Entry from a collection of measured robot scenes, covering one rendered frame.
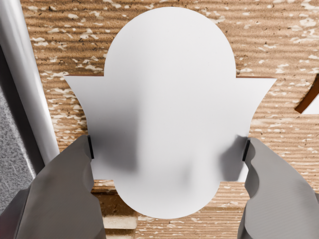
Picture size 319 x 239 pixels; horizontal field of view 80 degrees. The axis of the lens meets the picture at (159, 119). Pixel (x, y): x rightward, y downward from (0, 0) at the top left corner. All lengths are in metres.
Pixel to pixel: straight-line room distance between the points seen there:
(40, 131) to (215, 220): 0.20
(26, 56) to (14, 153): 0.11
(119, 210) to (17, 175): 0.13
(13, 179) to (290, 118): 0.28
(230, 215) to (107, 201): 0.13
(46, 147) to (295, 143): 0.23
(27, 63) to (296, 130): 0.23
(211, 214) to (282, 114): 0.12
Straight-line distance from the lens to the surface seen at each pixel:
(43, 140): 0.22
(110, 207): 0.20
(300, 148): 0.21
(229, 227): 0.25
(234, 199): 0.22
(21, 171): 0.26
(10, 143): 0.24
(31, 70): 0.19
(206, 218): 0.24
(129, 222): 0.19
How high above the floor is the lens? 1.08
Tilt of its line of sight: 64 degrees down
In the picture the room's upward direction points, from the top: 178 degrees counter-clockwise
